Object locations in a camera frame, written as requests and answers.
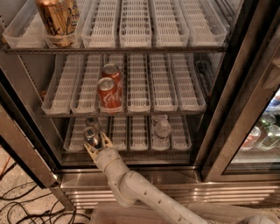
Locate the bottom wire fridge shelf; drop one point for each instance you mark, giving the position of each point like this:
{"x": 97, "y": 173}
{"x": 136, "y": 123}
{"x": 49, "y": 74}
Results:
{"x": 165, "y": 156}

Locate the gold beverage can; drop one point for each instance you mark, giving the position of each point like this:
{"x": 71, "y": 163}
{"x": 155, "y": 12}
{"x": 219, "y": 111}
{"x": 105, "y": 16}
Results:
{"x": 60, "y": 18}

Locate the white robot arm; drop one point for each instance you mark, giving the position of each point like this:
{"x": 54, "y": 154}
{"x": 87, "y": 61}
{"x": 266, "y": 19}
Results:
{"x": 130, "y": 186}

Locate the green bottle behind glass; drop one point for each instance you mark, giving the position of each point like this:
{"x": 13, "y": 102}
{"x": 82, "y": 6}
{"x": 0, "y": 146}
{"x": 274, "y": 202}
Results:
{"x": 271, "y": 139}

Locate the closed glass fridge door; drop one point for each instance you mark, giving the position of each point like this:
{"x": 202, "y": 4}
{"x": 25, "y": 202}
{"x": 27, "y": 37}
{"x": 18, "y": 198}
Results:
{"x": 257, "y": 104}

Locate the middle wire fridge shelf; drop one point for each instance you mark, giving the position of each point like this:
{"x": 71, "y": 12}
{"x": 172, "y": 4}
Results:
{"x": 151, "y": 113}

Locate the rear red Coca-Cola can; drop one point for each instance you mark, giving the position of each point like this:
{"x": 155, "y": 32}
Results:
{"x": 112, "y": 71}

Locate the red bull can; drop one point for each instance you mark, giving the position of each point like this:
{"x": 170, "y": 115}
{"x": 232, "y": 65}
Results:
{"x": 91, "y": 136}
{"x": 94, "y": 122}

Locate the clear water bottle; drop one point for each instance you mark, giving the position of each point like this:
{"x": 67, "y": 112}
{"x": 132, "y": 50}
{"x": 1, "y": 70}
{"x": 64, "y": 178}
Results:
{"x": 158, "y": 118}
{"x": 161, "y": 137}

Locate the red coca-cola can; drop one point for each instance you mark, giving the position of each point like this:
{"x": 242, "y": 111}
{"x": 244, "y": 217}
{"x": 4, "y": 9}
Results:
{"x": 108, "y": 93}
{"x": 112, "y": 71}

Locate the rear clear water bottle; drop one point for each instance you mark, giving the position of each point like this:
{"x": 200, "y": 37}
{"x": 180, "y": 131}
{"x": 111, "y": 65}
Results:
{"x": 158, "y": 118}

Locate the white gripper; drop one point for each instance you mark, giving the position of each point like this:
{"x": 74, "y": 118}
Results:
{"x": 107, "y": 157}

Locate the front red Coca-Cola can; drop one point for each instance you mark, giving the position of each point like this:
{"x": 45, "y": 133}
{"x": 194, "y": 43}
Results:
{"x": 108, "y": 93}

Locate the front clear water bottle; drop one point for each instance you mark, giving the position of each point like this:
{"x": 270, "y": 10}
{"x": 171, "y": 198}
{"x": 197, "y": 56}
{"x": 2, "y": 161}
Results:
{"x": 161, "y": 137}

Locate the wire fridge shelf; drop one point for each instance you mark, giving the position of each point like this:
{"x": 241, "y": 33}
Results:
{"x": 151, "y": 113}
{"x": 174, "y": 49}
{"x": 165, "y": 156}

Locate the right clear plastic bin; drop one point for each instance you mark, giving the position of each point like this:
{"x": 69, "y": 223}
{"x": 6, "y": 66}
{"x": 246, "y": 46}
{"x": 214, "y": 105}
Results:
{"x": 222, "y": 214}

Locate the red can behind glass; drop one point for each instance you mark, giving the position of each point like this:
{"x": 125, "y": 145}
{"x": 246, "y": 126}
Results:
{"x": 251, "y": 139}

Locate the top wire fridge shelf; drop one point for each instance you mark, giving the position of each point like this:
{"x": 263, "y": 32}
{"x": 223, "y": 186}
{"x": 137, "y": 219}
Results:
{"x": 174, "y": 49}

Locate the open fridge door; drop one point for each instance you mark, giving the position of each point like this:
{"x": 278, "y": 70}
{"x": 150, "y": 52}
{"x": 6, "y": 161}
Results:
{"x": 28, "y": 138}

